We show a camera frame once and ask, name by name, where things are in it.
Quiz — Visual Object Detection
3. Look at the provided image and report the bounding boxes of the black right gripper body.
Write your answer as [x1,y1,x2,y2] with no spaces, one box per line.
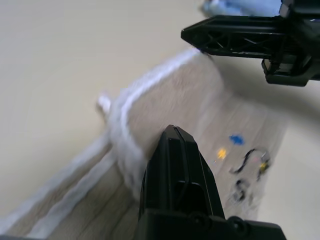
[261,0,320,87]

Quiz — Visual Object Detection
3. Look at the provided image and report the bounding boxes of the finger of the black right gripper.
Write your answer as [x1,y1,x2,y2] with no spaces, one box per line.
[180,14,288,60]

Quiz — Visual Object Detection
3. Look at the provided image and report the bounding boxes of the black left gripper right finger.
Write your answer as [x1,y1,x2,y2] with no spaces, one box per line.
[176,126,226,218]

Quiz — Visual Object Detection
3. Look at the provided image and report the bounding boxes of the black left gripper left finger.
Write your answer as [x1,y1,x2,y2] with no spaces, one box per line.
[138,124,187,216]

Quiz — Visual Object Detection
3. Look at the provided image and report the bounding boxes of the beige towel with white trim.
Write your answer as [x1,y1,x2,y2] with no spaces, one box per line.
[0,47,288,240]

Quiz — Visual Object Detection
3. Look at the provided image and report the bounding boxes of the folded blue towel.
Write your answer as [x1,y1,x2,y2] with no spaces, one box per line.
[201,0,283,17]

